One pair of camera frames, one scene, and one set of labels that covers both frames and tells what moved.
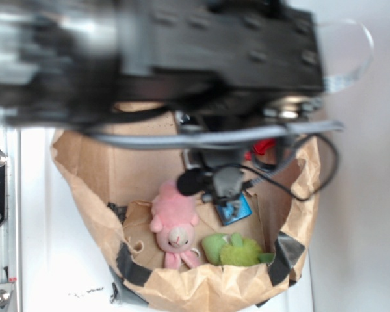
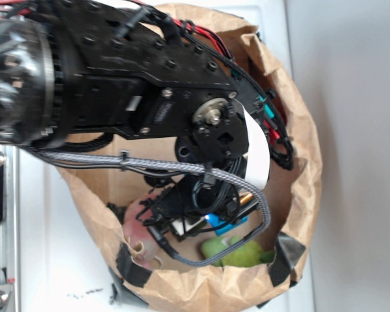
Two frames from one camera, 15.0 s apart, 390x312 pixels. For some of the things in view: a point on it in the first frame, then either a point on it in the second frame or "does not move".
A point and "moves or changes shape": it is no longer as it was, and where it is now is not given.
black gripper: [224, 167] -> [196, 202]
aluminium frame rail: [4, 246] does not move
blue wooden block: [234, 210] moves or changes shape
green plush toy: [232, 250] does not move
